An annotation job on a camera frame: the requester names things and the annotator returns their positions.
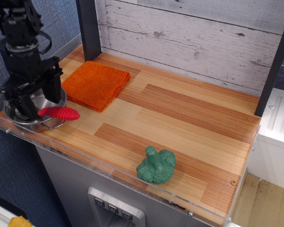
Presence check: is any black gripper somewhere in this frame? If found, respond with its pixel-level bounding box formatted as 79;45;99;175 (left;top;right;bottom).
0;41;62;120

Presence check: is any red handled metal spoon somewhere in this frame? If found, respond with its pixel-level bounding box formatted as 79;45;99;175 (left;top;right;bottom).
14;106;81;122

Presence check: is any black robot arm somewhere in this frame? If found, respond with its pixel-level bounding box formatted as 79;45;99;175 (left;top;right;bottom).
0;0;62;120

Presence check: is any stainless steel pot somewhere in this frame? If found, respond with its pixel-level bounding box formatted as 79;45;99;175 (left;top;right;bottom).
4;88;67;132

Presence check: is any orange folded cloth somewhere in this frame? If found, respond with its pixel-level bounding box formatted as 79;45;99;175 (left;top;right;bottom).
62;61;131;112

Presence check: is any clear acrylic edge guard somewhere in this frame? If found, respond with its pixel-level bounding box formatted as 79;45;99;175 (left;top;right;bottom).
0;33;261;227

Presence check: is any grey toy kitchen cabinet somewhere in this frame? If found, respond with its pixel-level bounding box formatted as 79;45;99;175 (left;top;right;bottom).
37;147;206;227

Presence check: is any black object bottom left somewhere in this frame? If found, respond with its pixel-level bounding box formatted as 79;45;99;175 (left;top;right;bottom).
0;205;27;227

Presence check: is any yellow object bottom left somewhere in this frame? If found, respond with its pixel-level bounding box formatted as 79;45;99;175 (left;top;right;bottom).
8;216;33;227

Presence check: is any silver button panel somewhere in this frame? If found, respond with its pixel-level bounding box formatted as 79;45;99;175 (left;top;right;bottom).
88;187;146;227

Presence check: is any green toy broccoli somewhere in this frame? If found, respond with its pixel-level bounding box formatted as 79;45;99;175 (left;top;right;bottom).
136;146;176;184

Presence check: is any white side counter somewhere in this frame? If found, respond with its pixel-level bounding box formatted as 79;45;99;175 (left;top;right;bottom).
247;88;284;188

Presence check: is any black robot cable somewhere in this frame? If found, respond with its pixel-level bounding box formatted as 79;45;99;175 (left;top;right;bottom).
37;30;53;54

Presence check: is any right dark upright post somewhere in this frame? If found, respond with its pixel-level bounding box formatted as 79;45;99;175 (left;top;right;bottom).
254;0;284;117

